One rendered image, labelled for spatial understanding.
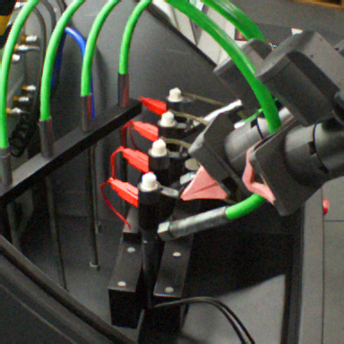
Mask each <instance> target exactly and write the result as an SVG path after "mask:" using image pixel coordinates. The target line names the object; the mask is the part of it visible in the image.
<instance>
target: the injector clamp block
mask: <svg viewBox="0 0 344 344"><path fill-rule="evenodd" d="M194 171H195V170H191V169H188V168H187V167H186V166H185V164H184V167H183V171H182V175H181V176H184V175H186V174H188V173H190V172H194ZM205 201H206V198H196V199H191V200H184V199H183V198H181V199H180V200H177V199H176V202H175V206H174V209H173V214H172V215H174V216H175V217H176V219H177V220H180V219H184V218H189V217H192V216H195V215H199V214H202V213H204V207H205ZM200 233H201V231H198V232H194V233H192V234H188V235H186V236H180V237H179V238H176V239H173V240H169V241H166V243H165V244H164V251H163V255H162V258H161V262H160V266H159V276H157V283H156V286H155V289H154V292H153V309H148V308H146V307H145V306H144V286H143V250H142V234H141V233H140V238H139V241H138V242H135V241H130V240H126V239H123V238H122V241H121V244H120V249H119V251H118V255H117V258H116V261H115V267H114V269H113V272H112V274H111V280H110V281H109V285H108V287H107V288H108V302H109V306H110V321H111V322H112V325H113V326H119V327H126V328H133V329H137V328H138V326H137V325H138V322H139V319H140V316H141V313H142V309H148V310H153V313H154V331H162V332H168V333H176V334H179V333H180V330H181V325H182V321H183V317H184V314H188V313H189V309H190V304H188V305H177V306H171V307H169V308H167V309H164V306H162V307H159V308H155V307H154V306H155V305H159V304H162V303H167V302H173V301H180V300H183V299H187V298H190V297H192V294H193V289H194V281H195V273H196V255H197V245H198V243H199V238H200Z"/></svg>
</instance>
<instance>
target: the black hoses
mask: <svg viewBox="0 0 344 344"><path fill-rule="evenodd" d="M40 2H41V3H42V4H43V5H44V6H45V7H46V8H47V10H48V11H49V15H50V19H51V36H52V34H53V31H54V29H55V27H56V14H55V12H54V9H53V8H52V7H53V6H51V4H49V3H48V1H47V0H41V1H40ZM56 2H57V3H58V4H59V6H60V7H59V8H60V10H61V12H60V13H61V17H62V15H63V14H64V12H65V10H66V9H65V4H64V3H63V0H56ZM32 12H33V13H34V14H36V15H35V16H37V19H38V20H39V23H40V25H39V26H40V28H41V29H40V31H41V41H40V42H41V48H40V47H39V46H33V45H32V46H31V47H28V51H31V50H33V51H37V52H38V53H39V54H40V58H39V73H38V80H37V83H36V89H35V96H34V100H33V105H32V108H31V111H29V110H26V109H24V110H23V111H21V116H29V120H25V119H24V118H23V117H22V118H21V120H20V123H19V124H17V125H16V131H15V130H14V131H13V132H12V138H11V137H9V140H8V143H9V147H11V145H13V146H14V147H15V148H17V150H19V153H16V151H15V150H13V149H11V148H10V154H11V155H13V157H16V158H19V157H21V156H23V153H24V151H25V150H26V148H27V147H28V144H29V142H30V141H31V140H32V138H33V134H34V133H35V132H37V130H38V129H39V123H40V121H39V119H40V118H41V112H40V105H41V100H40V92H41V80H42V77H43V66H44V64H45V59H46V44H47V39H46V37H47V33H46V31H47V29H46V24H45V21H44V18H43V16H42V15H41V14H42V13H40V11H39V9H38V8H37V7H35V8H34V9H33V11H32ZM61 40H62V39H61ZM61 40H60V43H59V44H58V47H57V50H56V58H57V55H58V53H59V49H60V45H61ZM52 74H53V75H54V78H55V81H54V84H53V86H52V89H51V91H50V102H51V100H52V98H53V96H54V94H55V92H56V89H57V86H58V83H59V81H60V78H59V74H58V71H57V69H56V59H55V62H54V64H53V73H52ZM20 125H21V126H20ZM23 125H27V128H26V127H24V126H23ZM19 131H22V132H23V133H25V136H24V137H23V136H21V135H20V134H19V133H18V132H19ZM15 138H18V140H19V141H21V143H22V146H21V145H20V144H19V143H18V142H17V141H15V140H14V139H15ZM52 143H53V144H54V143H56V138H55V136H54V133H53V132H52Z"/></svg>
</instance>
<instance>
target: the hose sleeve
mask: <svg viewBox="0 0 344 344"><path fill-rule="evenodd" d="M229 207H230V206H225V207H222V208H218V209H216V210H212V211H208V212H204V213H202V214H199V215H195V216H192V217H189V218H184V219H180V220H178V221H174V222H172V223H171V224H170V227H169V230H170V233H171V234H172V236H174V237H181V236H186V235H188V234H192V233H194V232H198V231H202V230H205V229H208V228H214V227H218V226H220V225H225V224H228V223H230V222H233V221H234V219H233V220H231V219H229V218H228V216H227V208H229Z"/></svg>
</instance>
